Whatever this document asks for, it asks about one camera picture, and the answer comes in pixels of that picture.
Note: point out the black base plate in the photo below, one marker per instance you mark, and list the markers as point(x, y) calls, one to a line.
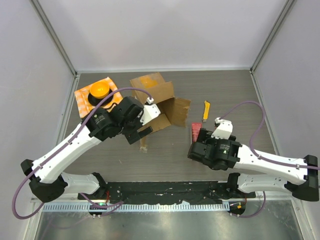
point(170, 192)

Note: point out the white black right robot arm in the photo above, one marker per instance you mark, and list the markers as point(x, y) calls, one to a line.
point(295, 176)

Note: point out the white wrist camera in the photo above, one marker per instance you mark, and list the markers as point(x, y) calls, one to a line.
point(223, 129)
point(150, 111)

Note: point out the slotted cable duct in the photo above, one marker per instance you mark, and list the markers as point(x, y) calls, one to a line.
point(183, 207)

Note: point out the yellow utility knife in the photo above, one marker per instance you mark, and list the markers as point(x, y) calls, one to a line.
point(206, 111)

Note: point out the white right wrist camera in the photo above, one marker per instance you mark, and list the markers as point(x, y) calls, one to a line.
point(223, 129)

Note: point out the brown cardboard express box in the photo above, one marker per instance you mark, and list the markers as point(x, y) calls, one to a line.
point(173, 110)

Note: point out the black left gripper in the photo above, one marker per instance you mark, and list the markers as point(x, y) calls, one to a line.
point(133, 135)

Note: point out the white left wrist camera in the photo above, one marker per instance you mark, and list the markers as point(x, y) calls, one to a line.
point(150, 111)

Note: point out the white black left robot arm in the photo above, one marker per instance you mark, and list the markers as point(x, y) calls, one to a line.
point(47, 177)

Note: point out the aluminium frame rail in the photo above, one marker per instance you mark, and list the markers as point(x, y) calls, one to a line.
point(53, 35)

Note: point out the orange bowl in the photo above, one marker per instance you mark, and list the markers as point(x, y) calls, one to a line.
point(99, 90)

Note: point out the orange patterned cloth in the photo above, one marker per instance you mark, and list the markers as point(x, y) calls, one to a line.
point(81, 97)

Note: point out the red toothpaste box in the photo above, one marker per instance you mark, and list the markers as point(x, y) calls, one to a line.
point(195, 129)

